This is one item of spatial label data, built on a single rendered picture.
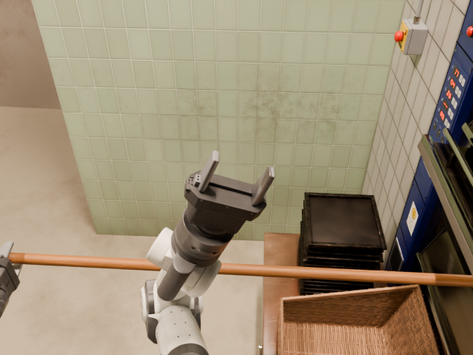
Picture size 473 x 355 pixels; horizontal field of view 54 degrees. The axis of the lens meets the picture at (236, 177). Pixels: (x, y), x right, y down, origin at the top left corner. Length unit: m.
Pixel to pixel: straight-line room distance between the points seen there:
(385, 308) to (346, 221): 0.34
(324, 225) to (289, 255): 0.36
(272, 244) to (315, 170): 0.60
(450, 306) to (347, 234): 0.44
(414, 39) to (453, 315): 0.96
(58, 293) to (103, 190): 0.62
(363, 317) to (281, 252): 0.47
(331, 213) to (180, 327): 1.02
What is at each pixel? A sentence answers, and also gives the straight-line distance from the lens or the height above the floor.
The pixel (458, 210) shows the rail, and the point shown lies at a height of 1.43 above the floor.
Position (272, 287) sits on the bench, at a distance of 1.97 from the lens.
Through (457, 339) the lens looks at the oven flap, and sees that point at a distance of 1.50.
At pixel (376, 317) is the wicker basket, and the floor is 0.65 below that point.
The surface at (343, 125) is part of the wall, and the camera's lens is 2.39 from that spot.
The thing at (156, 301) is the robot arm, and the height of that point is 1.32.
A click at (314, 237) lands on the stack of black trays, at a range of 1.73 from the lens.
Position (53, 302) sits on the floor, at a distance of 2.81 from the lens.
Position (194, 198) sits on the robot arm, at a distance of 0.65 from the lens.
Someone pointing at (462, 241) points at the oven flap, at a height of 1.40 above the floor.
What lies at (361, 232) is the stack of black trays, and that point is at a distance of 1.78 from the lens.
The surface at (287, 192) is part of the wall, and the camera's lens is 2.64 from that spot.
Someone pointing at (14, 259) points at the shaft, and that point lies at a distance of 1.38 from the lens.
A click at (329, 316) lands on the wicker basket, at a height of 0.64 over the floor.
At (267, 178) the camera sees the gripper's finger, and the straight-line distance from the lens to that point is 0.65.
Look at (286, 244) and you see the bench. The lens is 2.12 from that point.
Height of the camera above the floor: 2.14
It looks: 39 degrees down
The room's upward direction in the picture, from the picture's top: straight up
